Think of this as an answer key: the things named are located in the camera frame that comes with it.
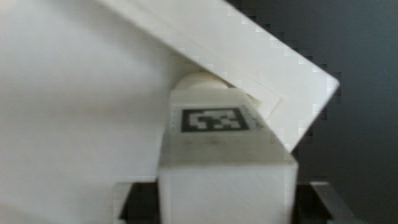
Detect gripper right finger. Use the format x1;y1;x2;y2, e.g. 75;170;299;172
294;182;356;224

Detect white table leg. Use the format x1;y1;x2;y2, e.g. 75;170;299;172
159;72;299;224

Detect white square table top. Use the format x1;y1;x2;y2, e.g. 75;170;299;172
0;0;340;224

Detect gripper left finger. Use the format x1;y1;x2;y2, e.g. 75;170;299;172
113;182;161;224

